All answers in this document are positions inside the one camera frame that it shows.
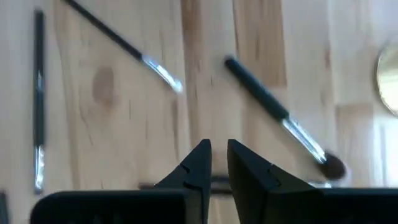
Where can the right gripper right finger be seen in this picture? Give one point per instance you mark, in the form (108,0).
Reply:
(264,202)

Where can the flat-ferrule black makeup brush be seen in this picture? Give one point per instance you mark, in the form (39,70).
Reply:
(124,46)

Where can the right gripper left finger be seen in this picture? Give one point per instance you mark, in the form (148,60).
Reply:
(186,202)

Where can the long black eyeshadow brush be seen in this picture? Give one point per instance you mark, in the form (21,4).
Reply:
(38,93)

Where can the medium round-head makeup brush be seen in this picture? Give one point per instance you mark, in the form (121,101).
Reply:
(258,90)

